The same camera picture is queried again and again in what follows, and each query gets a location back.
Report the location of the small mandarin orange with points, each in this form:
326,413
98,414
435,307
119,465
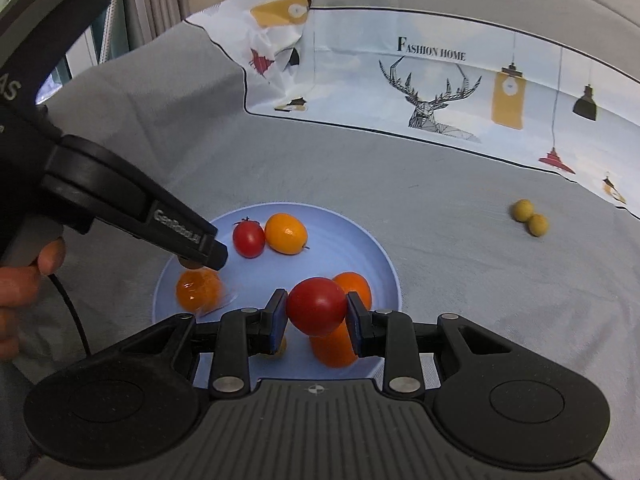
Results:
356,287
332,349

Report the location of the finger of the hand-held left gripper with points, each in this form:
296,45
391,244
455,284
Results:
185,227

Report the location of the deer printed blanket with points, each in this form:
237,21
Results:
400,85

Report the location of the person's left hand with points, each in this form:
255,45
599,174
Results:
20,300

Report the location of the small yellow-green fruit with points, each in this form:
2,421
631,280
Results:
538,224
523,210

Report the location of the patterned pole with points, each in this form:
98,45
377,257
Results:
110,15

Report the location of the red cherry tomato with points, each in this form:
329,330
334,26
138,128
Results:
316,306
248,239

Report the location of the grey bed sheet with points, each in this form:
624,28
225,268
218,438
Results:
425,200

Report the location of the blue plate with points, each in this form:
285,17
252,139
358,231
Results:
320,255

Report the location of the plastic-wrapped mandarin orange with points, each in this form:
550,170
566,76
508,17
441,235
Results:
198,290

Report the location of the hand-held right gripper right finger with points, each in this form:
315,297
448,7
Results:
356,322

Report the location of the oval orange kumquat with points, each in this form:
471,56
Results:
285,233

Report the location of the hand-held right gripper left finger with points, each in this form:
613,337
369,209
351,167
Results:
276,321

